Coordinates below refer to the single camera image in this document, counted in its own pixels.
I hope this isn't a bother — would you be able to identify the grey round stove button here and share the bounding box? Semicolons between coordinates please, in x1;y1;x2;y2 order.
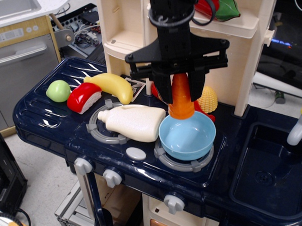
126;147;146;161

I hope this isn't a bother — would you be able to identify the grey left stove burner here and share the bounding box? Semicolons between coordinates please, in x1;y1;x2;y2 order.
86;99;130;145

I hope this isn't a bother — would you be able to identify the grey left stove knob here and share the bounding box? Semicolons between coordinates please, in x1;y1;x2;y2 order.
74;157;93;176

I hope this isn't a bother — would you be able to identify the grey right stove burner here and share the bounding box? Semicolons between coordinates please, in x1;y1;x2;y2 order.
154;139;214;173

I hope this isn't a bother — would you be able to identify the navy toy kitchen counter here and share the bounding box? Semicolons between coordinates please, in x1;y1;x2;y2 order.
13;57;302;226

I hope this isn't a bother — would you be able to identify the cream toy bottle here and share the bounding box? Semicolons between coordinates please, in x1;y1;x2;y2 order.
98;104;166;143

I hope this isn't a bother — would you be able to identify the aluminium frame rail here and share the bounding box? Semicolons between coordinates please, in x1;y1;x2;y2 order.
55;181;94;226

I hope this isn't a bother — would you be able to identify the black computer case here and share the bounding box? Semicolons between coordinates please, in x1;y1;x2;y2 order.
0;133;27;215

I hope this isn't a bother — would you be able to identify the green toy apple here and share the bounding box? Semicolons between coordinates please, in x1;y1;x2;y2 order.
46;80;71;103

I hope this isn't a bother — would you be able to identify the red white toy sushi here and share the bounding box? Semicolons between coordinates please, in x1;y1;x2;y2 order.
67;82;102;115

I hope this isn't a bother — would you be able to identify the cream toy kitchen shelf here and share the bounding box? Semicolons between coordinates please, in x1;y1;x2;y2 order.
97;0;276;116

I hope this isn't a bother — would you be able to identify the red toy chili pepper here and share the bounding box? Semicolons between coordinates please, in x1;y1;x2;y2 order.
194;0;241;22

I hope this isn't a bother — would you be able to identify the red toy ketchup bottle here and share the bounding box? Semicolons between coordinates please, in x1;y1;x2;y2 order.
151;83;215;122

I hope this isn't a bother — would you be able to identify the grey middle stove knob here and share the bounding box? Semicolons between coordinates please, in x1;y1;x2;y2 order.
103;169;122;188

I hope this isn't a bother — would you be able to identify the yellow toy banana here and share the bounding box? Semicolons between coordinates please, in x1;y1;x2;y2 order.
83;73;133;105

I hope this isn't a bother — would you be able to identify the grey toy dishwasher cabinet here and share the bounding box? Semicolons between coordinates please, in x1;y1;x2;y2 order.
0;0;75;137

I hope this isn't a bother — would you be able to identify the yellow toy corn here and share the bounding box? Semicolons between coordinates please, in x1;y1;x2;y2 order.
197;86;218;114

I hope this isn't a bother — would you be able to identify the grey stove knob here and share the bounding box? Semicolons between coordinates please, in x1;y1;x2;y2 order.
103;169;122;188
74;157;93;176
163;194;185;215

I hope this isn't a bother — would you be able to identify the grey right stove knob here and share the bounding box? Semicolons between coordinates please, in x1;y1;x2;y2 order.
163;194;185;215

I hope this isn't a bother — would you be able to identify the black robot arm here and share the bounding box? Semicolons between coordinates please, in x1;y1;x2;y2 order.
125;0;230;104

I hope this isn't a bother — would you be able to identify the light blue plastic bowl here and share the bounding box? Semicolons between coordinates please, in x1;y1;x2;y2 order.
159;111;216;161

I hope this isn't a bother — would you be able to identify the orange toy carrot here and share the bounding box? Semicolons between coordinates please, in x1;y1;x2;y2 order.
168;73;195;120

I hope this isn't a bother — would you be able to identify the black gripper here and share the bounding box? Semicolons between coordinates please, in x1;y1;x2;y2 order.
125;26;230;104

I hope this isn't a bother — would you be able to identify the grey stove burner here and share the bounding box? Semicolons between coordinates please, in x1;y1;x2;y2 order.
154;139;214;173
86;99;130;145

